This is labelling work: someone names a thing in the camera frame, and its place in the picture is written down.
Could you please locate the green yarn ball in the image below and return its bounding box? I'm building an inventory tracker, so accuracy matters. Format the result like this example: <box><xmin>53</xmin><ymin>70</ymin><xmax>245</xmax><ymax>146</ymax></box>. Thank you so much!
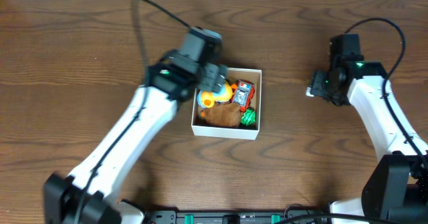
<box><xmin>241</xmin><ymin>108</ymin><xmax>256</xmax><ymax>126</ymax></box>

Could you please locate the brown plush toy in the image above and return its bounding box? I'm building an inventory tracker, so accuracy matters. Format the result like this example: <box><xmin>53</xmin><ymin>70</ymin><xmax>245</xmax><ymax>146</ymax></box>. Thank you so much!
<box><xmin>199</xmin><ymin>103</ymin><xmax>243</xmax><ymax>128</ymax></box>

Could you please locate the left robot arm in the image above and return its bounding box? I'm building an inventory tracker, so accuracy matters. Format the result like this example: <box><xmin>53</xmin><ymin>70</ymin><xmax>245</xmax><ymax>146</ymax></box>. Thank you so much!
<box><xmin>43</xmin><ymin>51</ymin><xmax>227</xmax><ymax>223</ymax></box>

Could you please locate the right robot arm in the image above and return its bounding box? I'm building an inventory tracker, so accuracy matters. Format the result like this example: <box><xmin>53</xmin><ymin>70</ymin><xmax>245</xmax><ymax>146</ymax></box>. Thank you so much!
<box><xmin>306</xmin><ymin>60</ymin><xmax>427</xmax><ymax>223</ymax></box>

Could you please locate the red toy car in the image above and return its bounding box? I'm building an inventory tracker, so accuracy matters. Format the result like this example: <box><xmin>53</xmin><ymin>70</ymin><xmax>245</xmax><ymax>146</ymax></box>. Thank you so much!
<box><xmin>230</xmin><ymin>80</ymin><xmax>255</xmax><ymax>112</ymax></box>

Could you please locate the yellow blue duck toy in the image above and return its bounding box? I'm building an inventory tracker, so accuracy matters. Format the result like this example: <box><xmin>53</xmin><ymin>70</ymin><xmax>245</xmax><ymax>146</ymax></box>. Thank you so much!
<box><xmin>197</xmin><ymin>80</ymin><xmax>233</xmax><ymax>108</ymax></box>

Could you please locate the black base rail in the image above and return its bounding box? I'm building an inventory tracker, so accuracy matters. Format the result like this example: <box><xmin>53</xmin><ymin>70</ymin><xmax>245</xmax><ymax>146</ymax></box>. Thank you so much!
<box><xmin>142</xmin><ymin>206</ymin><xmax>323</xmax><ymax>224</ymax></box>

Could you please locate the white cardboard box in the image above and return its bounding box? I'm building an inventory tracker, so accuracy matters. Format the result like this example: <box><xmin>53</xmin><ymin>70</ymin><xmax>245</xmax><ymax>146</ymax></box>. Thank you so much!
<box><xmin>191</xmin><ymin>68</ymin><xmax>262</xmax><ymax>140</ymax></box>

